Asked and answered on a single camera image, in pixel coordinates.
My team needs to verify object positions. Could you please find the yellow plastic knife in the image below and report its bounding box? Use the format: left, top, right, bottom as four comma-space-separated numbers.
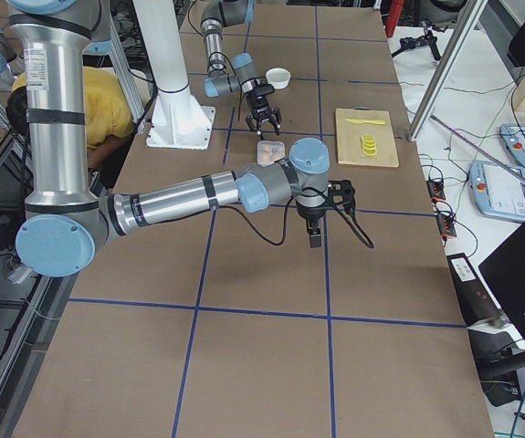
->
345, 118, 386, 126

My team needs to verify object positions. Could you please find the clear plastic egg carton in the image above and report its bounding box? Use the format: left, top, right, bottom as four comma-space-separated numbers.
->
257, 141, 286, 166

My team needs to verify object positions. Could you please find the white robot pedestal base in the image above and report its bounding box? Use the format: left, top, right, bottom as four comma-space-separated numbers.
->
133, 0, 215, 151

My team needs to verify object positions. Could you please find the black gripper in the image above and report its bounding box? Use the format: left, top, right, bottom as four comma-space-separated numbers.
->
296, 202, 327, 248
245, 83, 282, 135

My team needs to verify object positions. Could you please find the bamboo cutting board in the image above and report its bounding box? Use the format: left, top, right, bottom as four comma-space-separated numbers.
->
335, 108, 399, 168

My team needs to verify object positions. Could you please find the aluminium frame post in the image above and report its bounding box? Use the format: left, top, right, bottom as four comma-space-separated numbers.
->
407, 0, 488, 141

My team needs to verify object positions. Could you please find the blue teach pendant near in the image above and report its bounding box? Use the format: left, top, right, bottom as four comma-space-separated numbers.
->
468, 160, 525, 223

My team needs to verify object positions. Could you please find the white ceramic bowl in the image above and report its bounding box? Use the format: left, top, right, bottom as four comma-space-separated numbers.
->
266, 68, 291, 90

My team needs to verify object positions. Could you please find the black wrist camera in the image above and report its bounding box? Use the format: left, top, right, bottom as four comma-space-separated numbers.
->
328, 179, 356, 216

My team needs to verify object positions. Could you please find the person in yellow shirt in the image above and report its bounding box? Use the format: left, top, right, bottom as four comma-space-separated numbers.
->
5, 66, 135, 180

